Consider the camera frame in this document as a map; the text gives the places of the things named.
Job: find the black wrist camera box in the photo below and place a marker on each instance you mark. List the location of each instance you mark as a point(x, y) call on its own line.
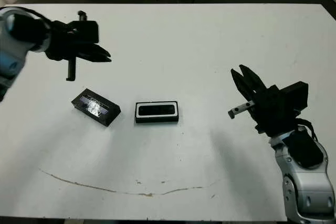
point(298, 94)
point(88, 31)

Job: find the slim black camera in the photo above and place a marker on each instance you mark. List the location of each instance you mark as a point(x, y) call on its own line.
point(157, 110)

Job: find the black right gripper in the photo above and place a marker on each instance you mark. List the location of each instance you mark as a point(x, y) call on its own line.
point(273, 111)

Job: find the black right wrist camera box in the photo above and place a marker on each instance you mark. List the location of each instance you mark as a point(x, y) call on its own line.
point(298, 94)

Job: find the black box lid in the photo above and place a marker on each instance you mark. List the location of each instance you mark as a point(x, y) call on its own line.
point(95, 107)

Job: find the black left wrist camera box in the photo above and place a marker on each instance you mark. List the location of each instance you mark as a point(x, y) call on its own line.
point(88, 31)

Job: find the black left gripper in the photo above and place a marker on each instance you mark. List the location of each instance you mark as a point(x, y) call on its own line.
point(63, 48)

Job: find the black box with white insert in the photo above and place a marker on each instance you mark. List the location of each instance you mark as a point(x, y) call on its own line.
point(157, 119)

